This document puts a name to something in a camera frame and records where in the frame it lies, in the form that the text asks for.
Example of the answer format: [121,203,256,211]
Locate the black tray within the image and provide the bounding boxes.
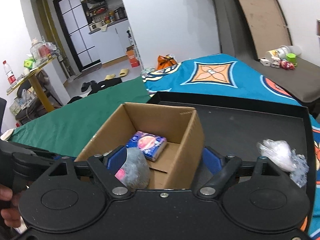
[146,91,316,235]

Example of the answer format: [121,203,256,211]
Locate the grey fluffy cloth pack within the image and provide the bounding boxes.
[114,147,151,190]

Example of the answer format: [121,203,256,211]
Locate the yellow table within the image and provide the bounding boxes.
[6,55,58,113]

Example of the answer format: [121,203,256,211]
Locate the white rack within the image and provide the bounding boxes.
[127,26,144,71]

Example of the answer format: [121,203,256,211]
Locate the grey padded bench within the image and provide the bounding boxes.
[246,55,320,117]

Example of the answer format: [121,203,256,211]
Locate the clear plastic bag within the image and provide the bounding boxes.
[141,67,157,79]

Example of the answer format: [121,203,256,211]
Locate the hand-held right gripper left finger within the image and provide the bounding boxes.
[49,145,132,200]

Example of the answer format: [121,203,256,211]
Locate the person's left hand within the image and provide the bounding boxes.
[0,185,23,228]

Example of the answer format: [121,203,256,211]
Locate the clear glass jar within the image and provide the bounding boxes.
[30,38,48,62]

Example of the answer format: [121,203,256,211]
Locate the grey leaning panel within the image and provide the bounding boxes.
[211,0,255,60]

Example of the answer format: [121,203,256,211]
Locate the white kitchen cabinet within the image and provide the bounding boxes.
[89,19,135,65]

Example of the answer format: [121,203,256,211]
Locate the water bottle with red label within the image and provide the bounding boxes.
[2,60,17,85]

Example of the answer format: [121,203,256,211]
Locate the red toy figure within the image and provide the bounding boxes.
[280,59,296,71]

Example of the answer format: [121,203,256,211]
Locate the pink blue tissue pack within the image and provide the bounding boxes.
[125,131,167,162]

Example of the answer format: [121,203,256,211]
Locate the black framed sliding door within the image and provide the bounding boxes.
[52,0,103,73]

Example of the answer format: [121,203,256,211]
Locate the brown cardboard box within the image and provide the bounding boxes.
[74,102,205,190]

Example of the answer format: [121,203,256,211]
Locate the orange bag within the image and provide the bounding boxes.
[157,54,178,70]

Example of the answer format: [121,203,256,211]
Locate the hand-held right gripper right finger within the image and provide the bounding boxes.
[197,146,284,202]

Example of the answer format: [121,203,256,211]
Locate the brown board with black frame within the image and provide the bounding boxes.
[229,0,293,61]

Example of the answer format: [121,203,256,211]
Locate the row of condiment bottles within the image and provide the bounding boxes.
[86,6,125,24]

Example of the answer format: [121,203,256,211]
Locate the cluttered dark chair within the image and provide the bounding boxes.
[9,70,63,125]

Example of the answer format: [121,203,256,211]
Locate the green cloth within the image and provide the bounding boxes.
[9,76,150,157]

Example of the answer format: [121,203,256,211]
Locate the white plastic bag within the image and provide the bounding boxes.
[257,139,298,172]

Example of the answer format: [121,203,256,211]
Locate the orange carton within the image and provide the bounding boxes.
[126,46,140,68]

